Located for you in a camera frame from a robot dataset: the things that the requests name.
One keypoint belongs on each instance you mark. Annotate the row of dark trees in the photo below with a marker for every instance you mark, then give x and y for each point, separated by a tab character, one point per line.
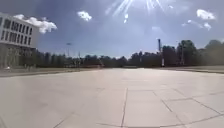
143	58

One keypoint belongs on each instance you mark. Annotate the pale stone slab plaza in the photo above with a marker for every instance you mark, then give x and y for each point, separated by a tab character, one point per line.
110	96

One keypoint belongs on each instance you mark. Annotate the tall floodlight pole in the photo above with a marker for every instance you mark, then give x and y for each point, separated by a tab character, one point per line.
68	48

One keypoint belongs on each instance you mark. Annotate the tall dark tower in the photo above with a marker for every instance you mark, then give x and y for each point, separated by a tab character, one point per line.
159	46

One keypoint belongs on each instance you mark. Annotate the white multi-storey building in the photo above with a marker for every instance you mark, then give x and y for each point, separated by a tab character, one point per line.
15	36

